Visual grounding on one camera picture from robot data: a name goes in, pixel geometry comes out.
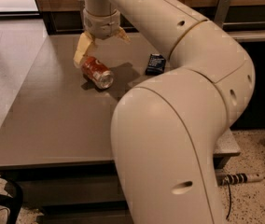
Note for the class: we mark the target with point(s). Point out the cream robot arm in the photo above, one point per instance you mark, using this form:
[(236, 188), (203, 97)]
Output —
[(164, 130)]

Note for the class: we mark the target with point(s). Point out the grey drawer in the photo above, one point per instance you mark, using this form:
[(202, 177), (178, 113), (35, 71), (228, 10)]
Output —
[(110, 215), (49, 189)]

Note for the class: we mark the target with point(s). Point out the upper grey drawer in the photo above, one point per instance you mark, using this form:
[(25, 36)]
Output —
[(49, 189)]

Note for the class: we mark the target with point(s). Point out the grey drawer cabinet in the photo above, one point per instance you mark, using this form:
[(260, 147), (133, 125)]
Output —
[(59, 121)]

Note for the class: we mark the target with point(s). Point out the dark blue snack packet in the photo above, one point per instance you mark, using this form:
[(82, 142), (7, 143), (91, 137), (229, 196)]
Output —
[(156, 65)]

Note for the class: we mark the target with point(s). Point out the white power strip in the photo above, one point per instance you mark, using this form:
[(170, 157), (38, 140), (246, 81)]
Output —
[(238, 179)]

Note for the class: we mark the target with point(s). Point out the right metal bracket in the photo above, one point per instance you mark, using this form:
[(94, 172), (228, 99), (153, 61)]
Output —
[(222, 9)]

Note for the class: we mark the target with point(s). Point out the lower grey drawer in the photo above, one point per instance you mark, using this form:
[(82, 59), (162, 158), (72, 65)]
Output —
[(110, 215)]

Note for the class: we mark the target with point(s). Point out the red coke can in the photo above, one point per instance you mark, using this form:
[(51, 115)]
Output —
[(98, 73)]

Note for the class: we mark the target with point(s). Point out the grey side shelf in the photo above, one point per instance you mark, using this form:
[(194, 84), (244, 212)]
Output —
[(249, 36)]

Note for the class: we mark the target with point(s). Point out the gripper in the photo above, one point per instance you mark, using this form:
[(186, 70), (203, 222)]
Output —
[(103, 25)]

